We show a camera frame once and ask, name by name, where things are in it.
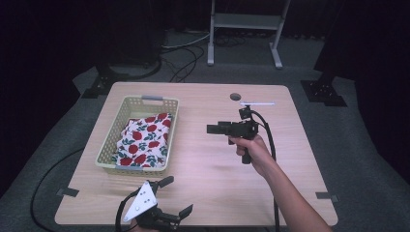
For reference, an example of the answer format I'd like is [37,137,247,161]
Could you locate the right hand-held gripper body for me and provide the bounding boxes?
[229,101,277,165]

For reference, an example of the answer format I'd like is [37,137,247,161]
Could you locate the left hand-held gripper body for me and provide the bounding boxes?
[122,180,184,232]

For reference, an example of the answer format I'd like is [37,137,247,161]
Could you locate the red floral white cloth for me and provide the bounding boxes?
[110,112,174,169]

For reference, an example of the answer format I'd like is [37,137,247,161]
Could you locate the pale yellow plastic basket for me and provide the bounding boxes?
[95,94,180,178]

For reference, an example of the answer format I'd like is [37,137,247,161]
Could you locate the person's right hand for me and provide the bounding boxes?
[227,133,276,179]

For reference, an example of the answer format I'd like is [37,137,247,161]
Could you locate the person's left hand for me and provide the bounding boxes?
[130,222,161,232]

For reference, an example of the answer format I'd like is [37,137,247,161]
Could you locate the dark tape piece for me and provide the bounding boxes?
[315,191,340,203]
[55,187,80,198]

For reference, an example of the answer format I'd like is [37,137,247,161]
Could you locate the black stand base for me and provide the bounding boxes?
[300,79,348,108]
[80,63,131,100]

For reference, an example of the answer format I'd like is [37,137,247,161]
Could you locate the white metal stand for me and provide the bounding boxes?
[206,0,292,70]

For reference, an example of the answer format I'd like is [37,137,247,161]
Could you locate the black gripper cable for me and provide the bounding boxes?
[250,109,281,232]
[114,188,143,232]

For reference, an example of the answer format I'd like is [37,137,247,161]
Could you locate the tangled black floor cables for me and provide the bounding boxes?
[160,45,206,84]

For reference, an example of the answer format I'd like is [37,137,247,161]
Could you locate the grey floor cable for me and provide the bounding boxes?
[161,33,211,50]

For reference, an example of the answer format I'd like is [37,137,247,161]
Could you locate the black floor cable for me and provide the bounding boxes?
[30,147,86,232]

